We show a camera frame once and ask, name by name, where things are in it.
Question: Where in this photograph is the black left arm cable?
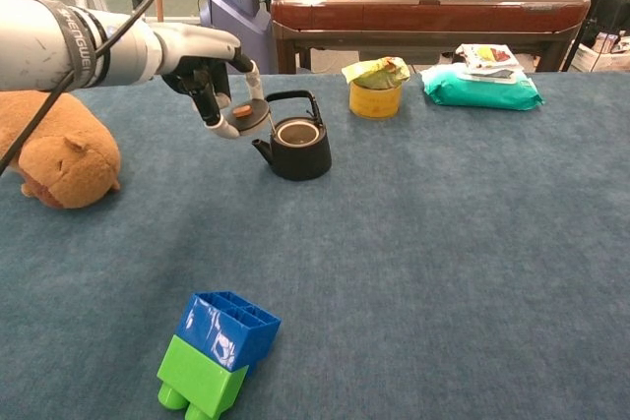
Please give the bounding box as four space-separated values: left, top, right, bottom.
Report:
0 0 158 175

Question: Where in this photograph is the black cast iron teapot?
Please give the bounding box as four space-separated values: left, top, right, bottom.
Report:
251 90 333 182

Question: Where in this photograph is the white red snack packet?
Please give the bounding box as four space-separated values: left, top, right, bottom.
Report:
455 43 525 85

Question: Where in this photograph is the blue plastic building block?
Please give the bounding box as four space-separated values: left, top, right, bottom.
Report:
175 290 283 376

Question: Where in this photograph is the teal wet wipes pack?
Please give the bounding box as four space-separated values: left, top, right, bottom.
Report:
420 63 545 112

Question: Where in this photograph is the brown wooden mahjong table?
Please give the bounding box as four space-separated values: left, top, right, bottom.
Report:
270 0 592 76

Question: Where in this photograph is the brown capybara plush toy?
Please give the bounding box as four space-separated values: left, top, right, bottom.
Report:
0 90 123 210

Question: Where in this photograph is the green plastic building block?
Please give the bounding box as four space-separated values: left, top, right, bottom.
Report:
157 333 250 420

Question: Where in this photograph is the black teapot lid wooden knob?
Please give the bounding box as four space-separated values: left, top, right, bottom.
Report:
221 97 272 136

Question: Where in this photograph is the white cardboard box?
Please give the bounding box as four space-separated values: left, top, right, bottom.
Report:
573 30 630 73

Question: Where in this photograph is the blue carpet table mat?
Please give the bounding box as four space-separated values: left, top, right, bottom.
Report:
0 71 630 420

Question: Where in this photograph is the black equipment bag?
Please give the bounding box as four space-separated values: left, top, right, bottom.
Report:
583 0 630 47

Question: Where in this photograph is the black tripod stand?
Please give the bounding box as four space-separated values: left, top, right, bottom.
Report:
560 0 624 72

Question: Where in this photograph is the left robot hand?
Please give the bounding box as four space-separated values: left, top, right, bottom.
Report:
147 24 272 140

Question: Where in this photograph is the yellow round tin can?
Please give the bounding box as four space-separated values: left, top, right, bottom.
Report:
348 79 404 121

